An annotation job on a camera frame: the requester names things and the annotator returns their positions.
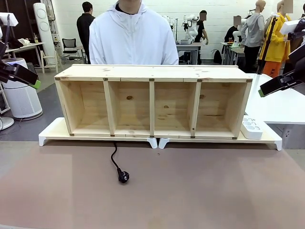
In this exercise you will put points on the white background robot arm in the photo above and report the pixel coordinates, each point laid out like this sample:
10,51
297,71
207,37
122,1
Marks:
190,26

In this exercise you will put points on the white fan base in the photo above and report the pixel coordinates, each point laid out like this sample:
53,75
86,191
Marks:
6,122

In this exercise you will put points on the wood riser with white legs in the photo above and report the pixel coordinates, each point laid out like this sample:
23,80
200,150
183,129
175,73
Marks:
54,133
267,138

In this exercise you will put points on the white side table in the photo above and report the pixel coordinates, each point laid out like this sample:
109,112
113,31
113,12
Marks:
281,107

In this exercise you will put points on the person in white hoodie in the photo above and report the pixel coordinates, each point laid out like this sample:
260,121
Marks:
133,38

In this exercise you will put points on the wooden four-compartment shelf box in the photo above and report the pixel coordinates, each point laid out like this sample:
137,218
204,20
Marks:
152,71

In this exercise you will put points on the person in black shirt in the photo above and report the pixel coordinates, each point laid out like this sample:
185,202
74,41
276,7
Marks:
202,31

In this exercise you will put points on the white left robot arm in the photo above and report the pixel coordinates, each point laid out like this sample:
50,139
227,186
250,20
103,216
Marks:
9,19

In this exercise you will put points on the grey background work table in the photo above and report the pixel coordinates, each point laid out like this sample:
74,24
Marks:
188,46

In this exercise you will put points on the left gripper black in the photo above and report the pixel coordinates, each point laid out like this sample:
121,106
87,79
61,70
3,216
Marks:
2,53

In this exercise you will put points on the white standing air conditioner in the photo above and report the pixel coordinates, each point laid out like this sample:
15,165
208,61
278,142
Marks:
42,21

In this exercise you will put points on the wooden desk with clutter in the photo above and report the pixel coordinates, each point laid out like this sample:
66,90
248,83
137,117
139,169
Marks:
23,46

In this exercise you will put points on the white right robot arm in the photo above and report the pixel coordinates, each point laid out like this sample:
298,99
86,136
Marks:
289,26

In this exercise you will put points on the mannequin in yellow hoodie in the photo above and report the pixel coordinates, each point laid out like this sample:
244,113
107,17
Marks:
278,43

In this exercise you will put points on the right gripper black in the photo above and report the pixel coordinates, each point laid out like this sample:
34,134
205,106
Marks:
299,58

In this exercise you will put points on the white three-socket power strip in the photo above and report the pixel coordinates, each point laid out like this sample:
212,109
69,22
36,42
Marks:
251,131

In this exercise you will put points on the white cylindrical air purifier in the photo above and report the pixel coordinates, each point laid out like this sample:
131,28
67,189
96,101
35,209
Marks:
22,100

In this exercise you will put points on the seated person in black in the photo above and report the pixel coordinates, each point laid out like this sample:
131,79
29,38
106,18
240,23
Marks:
232,33

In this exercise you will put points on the man in black clothes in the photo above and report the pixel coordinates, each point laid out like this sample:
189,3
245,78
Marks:
84,31

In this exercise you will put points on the black tripod stand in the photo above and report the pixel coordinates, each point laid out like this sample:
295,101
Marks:
265,45

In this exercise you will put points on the black mesh office chair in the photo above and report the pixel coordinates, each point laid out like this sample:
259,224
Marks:
70,46

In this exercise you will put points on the light wooden stool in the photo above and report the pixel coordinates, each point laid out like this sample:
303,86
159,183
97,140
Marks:
50,59

